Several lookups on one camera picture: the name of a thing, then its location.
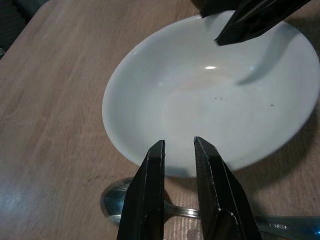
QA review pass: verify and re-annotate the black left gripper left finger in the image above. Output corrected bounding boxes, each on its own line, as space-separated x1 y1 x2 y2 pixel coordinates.
116 139 167 240

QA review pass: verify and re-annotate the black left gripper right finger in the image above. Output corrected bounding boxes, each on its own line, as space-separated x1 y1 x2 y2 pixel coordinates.
193 136 262 240

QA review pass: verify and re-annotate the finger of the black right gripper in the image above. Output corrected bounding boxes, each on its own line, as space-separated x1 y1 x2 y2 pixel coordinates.
191 0 247 19
214 0 313 47

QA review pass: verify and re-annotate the white ceramic bowl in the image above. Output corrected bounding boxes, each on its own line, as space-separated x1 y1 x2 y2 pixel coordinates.
101 9 319 178

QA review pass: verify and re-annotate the silver metal spoon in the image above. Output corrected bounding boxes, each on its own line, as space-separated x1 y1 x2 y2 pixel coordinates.
99 176 320 240

